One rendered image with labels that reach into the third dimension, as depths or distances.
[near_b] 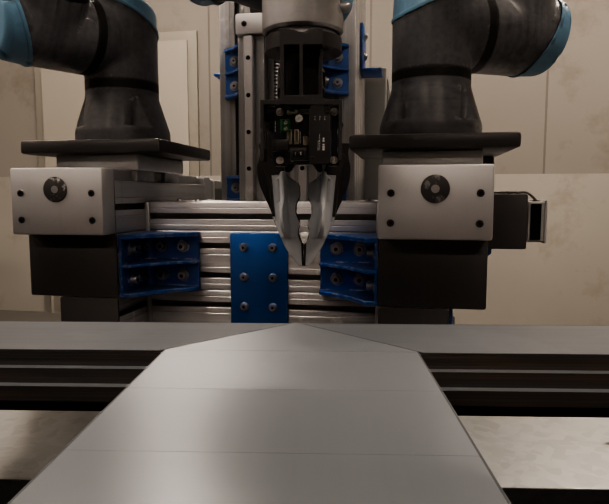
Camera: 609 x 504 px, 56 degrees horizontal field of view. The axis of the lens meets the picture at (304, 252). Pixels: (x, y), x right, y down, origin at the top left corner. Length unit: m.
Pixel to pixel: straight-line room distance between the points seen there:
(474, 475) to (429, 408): 0.07
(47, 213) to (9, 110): 4.48
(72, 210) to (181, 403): 0.54
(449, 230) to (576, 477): 0.29
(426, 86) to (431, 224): 0.23
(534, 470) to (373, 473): 0.43
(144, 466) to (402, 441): 0.11
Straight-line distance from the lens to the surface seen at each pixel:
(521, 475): 0.65
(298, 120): 0.51
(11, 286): 5.35
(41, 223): 0.85
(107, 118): 0.95
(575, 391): 0.44
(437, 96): 0.85
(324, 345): 0.43
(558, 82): 4.41
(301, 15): 0.54
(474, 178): 0.71
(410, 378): 0.36
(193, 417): 0.30
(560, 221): 4.35
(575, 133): 4.40
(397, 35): 0.90
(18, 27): 0.90
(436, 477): 0.25
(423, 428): 0.29
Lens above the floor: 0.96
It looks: 6 degrees down
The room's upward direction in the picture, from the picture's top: straight up
